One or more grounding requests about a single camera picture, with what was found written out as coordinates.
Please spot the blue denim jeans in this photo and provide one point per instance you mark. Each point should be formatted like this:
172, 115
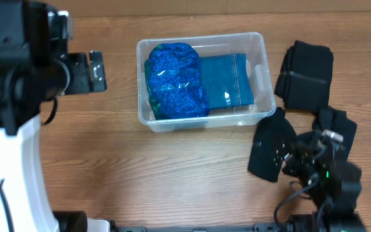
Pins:
225, 80

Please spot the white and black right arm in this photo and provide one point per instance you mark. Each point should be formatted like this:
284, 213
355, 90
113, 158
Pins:
331, 183

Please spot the black garment with tape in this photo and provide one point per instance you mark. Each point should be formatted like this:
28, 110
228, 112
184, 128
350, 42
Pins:
334, 120

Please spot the blue sequin fabric garment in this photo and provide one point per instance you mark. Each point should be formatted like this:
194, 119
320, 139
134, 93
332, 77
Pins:
173, 79

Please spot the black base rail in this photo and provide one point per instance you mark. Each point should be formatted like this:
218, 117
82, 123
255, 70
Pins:
257, 227

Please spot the large folded black garment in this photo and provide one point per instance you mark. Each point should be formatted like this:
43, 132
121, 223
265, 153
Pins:
305, 77

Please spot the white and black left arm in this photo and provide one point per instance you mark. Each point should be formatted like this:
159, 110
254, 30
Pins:
36, 67

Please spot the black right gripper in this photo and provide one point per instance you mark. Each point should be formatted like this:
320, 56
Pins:
300, 153

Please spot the clear plastic storage bin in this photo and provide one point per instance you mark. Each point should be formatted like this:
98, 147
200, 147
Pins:
257, 68

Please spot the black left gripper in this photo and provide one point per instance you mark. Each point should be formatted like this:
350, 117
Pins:
78, 63

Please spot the small black garment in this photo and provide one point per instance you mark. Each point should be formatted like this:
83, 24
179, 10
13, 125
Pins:
271, 143

